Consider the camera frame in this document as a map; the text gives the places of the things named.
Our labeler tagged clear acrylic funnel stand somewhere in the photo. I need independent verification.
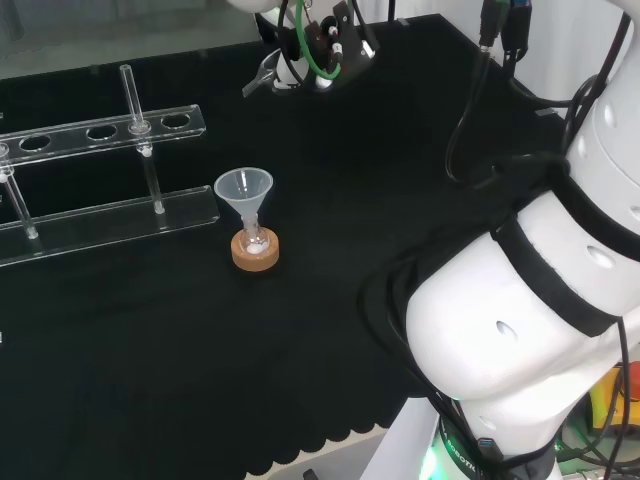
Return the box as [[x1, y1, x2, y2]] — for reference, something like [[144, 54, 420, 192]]
[[0, 63, 222, 269]]

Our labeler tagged black bench cloth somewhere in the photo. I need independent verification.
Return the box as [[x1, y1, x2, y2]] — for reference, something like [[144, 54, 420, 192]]
[[0, 13, 572, 480]]

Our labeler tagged cork ring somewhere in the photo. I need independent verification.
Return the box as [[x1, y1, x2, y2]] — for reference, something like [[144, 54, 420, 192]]
[[230, 227, 281, 274]]

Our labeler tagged green cable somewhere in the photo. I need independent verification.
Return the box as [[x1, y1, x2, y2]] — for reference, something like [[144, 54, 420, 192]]
[[294, 0, 347, 80]]

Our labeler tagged black cable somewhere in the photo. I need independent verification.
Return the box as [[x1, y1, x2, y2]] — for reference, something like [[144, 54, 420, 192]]
[[444, 44, 571, 189]]

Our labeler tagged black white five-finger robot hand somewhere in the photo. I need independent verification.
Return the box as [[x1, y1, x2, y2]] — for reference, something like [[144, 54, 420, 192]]
[[254, 0, 378, 95]]

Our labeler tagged pale board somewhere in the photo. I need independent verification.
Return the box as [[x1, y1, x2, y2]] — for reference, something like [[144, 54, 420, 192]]
[[243, 394, 437, 480]]

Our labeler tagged small round-bottom glass flask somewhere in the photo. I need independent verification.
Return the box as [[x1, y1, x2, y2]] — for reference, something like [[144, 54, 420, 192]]
[[239, 214, 270, 257]]

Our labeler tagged clear weighing funnel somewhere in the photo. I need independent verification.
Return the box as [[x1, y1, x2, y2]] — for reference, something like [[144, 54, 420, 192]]
[[241, 52, 282, 99]]

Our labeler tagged translucent plastic funnel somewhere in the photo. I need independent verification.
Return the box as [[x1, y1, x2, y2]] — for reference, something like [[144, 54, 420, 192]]
[[213, 168, 275, 227]]

